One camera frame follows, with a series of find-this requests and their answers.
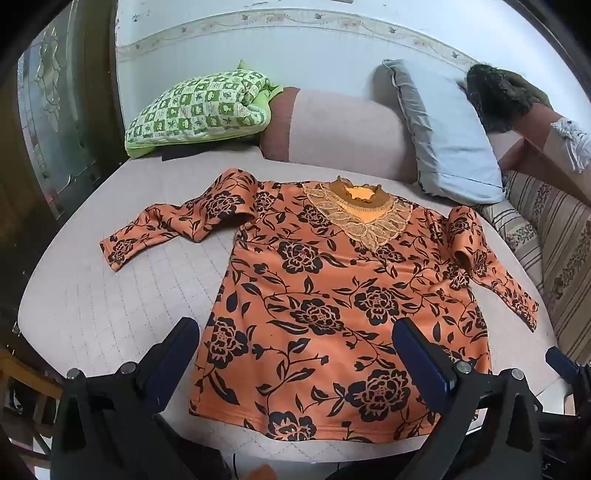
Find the orange black floral blouse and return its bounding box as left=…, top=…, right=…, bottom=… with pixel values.
left=100, top=169, right=539, bottom=443

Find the pink quilted mattress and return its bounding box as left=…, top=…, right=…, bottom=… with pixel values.
left=18, top=145, right=570, bottom=466

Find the striped floral beige cushion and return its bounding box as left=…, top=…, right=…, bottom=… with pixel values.
left=479, top=171, right=590, bottom=363

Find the light blue pillow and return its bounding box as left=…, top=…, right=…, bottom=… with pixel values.
left=383, top=59, right=505, bottom=206

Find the wooden door with glass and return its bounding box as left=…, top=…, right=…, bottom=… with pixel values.
left=1, top=1, right=126, bottom=351

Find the pink brown bolster pillow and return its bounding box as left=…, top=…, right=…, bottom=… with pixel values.
left=259, top=87, right=417, bottom=183

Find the green patterned folded blanket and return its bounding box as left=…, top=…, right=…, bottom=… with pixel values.
left=124, top=63, right=283, bottom=158

